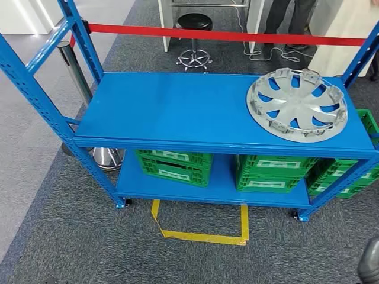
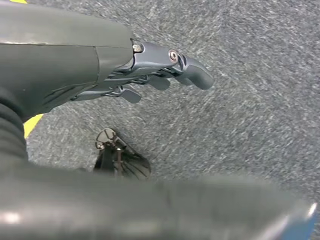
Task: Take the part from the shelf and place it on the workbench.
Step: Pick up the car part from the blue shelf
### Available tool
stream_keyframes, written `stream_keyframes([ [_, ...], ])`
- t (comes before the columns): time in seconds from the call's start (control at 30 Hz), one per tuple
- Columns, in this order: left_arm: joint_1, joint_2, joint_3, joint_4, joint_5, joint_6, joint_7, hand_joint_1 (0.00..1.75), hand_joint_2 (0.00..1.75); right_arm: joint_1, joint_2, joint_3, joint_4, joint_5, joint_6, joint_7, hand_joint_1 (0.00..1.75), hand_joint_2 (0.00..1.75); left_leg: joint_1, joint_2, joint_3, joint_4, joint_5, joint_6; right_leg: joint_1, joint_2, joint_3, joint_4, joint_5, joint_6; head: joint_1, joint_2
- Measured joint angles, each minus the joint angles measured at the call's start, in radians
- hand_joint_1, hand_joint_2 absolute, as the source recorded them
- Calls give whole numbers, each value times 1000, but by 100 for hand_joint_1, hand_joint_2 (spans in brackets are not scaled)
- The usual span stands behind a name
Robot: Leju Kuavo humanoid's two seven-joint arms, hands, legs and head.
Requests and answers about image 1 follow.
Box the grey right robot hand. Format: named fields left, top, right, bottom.
left=356, top=237, right=379, bottom=284

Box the silver wheel hubcap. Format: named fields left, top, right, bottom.
left=246, top=67, right=349, bottom=144

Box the blue metal shelf rack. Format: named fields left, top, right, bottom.
left=0, top=0, right=379, bottom=224

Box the yellow floor tape square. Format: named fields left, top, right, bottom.
left=150, top=199, right=250, bottom=247

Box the person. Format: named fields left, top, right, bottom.
left=263, top=0, right=318, bottom=51
left=307, top=0, right=379, bottom=82

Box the red barrier belt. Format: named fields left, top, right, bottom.
left=69, top=22, right=366, bottom=49

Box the black round stool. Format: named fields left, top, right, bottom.
left=175, top=12, right=214, bottom=74

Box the white desk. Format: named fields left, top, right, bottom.
left=157, top=0, right=266, bottom=54

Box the white floor cable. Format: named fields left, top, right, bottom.
left=230, top=0, right=315, bottom=63

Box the chrome stanchion post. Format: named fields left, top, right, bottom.
left=56, top=40, right=125, bottom=172

